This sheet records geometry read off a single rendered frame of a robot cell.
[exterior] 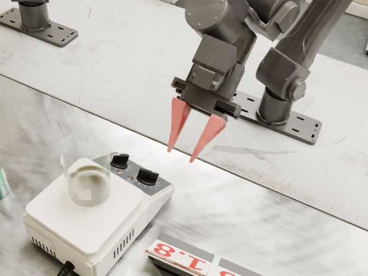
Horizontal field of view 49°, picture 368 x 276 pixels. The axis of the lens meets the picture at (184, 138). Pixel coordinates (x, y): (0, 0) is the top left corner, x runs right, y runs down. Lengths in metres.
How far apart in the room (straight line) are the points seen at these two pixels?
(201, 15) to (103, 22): 0.59
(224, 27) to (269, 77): 0.25
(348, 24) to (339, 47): 0.36
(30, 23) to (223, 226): 0.65
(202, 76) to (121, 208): 0.21
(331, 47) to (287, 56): 2.25
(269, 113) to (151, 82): 0.26
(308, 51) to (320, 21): 0.05
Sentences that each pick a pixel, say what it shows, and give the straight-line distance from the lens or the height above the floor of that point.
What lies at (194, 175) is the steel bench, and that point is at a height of 0.90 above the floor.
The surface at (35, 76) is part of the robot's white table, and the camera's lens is 0.93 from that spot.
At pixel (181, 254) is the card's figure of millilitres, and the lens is 0.62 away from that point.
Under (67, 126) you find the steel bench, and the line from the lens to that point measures 0.80.
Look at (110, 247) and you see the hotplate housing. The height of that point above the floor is 0.97.
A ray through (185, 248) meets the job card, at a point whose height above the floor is 0.90.
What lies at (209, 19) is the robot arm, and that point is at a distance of 0.52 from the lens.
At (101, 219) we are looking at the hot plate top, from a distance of 0.56.
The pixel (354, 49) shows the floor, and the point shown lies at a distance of 3.07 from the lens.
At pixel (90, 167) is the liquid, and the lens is 0.58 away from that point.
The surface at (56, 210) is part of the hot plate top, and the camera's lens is 0.58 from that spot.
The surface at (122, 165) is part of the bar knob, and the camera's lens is 0.66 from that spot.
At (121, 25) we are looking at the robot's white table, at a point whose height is 0.90.
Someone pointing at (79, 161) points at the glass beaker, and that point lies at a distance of 0.58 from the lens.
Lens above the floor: 1.46
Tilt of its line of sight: 46 degrees down
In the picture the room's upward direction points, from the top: 8 degrees clockwise
